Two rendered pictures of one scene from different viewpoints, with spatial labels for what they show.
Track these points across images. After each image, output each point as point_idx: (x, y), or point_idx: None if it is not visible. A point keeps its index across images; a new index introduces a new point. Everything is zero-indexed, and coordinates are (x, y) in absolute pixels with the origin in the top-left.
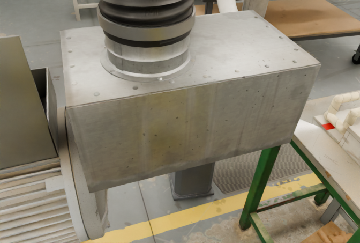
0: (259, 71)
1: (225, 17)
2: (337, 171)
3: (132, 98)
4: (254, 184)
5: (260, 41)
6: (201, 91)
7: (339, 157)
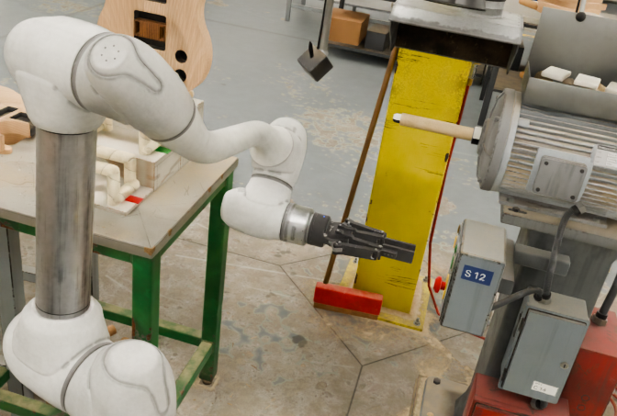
0: None
1: (418, 7)
2: (198, 185)
3: None
4: None
5: (417, 0)
6: None
7: (174, 187)
